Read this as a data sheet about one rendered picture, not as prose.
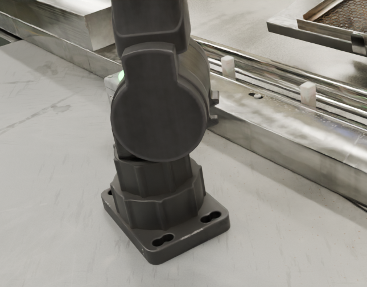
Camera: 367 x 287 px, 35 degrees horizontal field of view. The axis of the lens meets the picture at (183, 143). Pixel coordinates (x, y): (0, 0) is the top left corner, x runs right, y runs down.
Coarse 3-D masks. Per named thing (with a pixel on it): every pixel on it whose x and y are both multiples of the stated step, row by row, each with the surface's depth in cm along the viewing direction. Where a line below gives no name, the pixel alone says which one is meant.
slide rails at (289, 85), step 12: (216, 60) 81; (216, 72) 77; (240, 72) 76; (252, 72) 75; (264, 72) 75; (252, 84) 72; (276, 84) 71; (288, 84) 71; (300, 84) 70; (324, 96) 67; (336, 96) 66; (312, 108) 65; (348, 108) 63; (360, 108) 63; (348, 120) 61
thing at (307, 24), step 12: (324, 0) 78; (336, 0) 79; (348, 0) 79; (360, 0) 78; (312, 12) 77; (324, 12) 77; (348, 12) 76; (300, 24) 76; (312, 24) 74; (324, 24) 72; (336, 24) 74; (348, 24) 73; (360, 24) 73; (336, 36) 72; (348, 36) 70
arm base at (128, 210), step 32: (128, 160) 51; (192, 160) 56; (128, 192) 52; (160, 192) 51; (192, 192) 52; (128, 224) 54; (160, 224) 52; (192, 224) 52; (224, 224) 53; (160, 256) 50
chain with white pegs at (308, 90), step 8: (224, 64) 76; (232, 64) 76; (224, 72) 76; (232, 72) 76; (264, 88) 73; (304, 88) 65; (312, 88) 65; (288, 96) 70; (304, 96) 66; (312, 96) 66; (312, 104) 66; (352, 120) 63
